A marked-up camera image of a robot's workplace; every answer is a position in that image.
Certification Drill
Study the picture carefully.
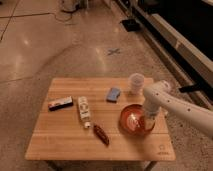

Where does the blue sponge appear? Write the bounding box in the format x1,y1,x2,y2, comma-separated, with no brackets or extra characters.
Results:
106,87,121,102

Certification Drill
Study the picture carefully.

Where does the black floor plate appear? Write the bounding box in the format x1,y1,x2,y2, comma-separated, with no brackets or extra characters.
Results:
121,19,140,32

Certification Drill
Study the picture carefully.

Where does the orange ceramic bowl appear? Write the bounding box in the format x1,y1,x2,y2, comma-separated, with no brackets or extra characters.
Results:
119,104,154,136

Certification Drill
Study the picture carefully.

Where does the wooden folding table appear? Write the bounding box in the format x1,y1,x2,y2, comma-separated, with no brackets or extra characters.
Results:
25,78,175,163

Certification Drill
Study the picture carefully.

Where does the translucent plastic cup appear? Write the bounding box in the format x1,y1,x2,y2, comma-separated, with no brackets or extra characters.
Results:
129,73,144,94

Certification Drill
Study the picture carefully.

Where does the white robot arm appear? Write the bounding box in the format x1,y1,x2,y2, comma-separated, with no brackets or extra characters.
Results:
143,80,213,140

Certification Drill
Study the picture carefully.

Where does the red-brown wrapped snack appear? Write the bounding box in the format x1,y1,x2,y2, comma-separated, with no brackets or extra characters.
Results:
93,124,109,146

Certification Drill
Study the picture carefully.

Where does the dark rectangular box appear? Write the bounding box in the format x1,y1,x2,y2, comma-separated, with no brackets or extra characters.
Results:
48,96,73,111

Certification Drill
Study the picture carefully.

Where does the white tube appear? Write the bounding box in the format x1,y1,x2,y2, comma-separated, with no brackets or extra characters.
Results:
78,96,91,129

